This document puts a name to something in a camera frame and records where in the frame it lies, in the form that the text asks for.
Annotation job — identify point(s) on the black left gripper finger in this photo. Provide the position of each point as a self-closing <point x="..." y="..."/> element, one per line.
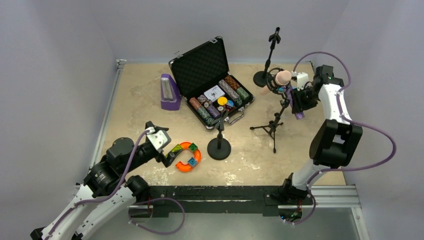
<point x="167" y="162"/>
<point x="152" y="128"/>

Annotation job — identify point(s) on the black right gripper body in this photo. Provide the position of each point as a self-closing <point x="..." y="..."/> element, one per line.
<point x="296" y="103"/>

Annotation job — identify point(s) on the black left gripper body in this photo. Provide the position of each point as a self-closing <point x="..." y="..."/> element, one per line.
<point x="164" y="156"/>

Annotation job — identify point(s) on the purple glitter microphone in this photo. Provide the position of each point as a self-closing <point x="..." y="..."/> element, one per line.
<point x="297" y="116"/>

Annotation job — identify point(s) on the beige pink microphone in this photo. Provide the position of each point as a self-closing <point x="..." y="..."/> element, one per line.
<point x="279" y="80"/>

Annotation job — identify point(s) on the black round-base stand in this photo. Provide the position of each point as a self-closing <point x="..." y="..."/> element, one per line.
<point x="219" y="148"/>
<point x="260" y="77"/>

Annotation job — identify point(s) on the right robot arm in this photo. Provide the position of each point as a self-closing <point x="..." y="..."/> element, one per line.
<point x="336" y="140"/>

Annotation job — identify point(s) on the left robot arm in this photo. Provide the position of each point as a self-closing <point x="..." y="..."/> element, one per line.
<point x="105" y="190"/>

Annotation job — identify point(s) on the blue microphone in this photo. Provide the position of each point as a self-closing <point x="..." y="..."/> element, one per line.
<point x="285" y="89"/>

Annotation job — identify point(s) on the lime green long brick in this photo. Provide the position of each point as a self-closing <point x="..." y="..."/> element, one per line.
<point x="176" y="150"/>

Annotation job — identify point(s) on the orange curved toy track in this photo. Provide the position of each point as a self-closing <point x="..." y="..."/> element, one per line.
<point x="185" y="167"/>

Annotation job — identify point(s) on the blue square brick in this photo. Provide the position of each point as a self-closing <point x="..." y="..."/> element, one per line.
<point x="192" y="162"/>

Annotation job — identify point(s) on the green square brick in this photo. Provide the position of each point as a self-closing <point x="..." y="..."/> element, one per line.
<point x="193" y="147"/>

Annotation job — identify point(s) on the purple metronome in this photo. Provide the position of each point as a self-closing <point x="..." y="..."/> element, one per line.
<point x="170" y="95"/>

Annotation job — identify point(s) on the black poker chip case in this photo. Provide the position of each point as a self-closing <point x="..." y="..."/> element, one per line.
<point x="200" y="69"/>

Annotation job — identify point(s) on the white playing card box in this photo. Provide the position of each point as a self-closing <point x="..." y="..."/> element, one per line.
<point x="214" y="93"/>

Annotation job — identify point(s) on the yellow dealer button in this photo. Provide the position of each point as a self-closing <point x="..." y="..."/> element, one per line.
<point x="222" y="101"/>

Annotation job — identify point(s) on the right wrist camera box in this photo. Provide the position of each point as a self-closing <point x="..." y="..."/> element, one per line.
<point x="301" y="78"/>

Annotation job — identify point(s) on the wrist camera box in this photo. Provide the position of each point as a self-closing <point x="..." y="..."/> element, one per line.
<point x="301" y="78"/>
<point x="158" y="138"/>

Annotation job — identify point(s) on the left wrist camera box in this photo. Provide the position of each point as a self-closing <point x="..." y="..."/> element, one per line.
<point x="158" y="138"/>

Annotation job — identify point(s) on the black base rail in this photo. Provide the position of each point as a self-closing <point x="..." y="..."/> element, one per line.
<point x="257" y="199"/>

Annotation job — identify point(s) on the black tripod shock-mount stand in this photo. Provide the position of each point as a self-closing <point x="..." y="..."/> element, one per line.
<point x="273" y="124"/>

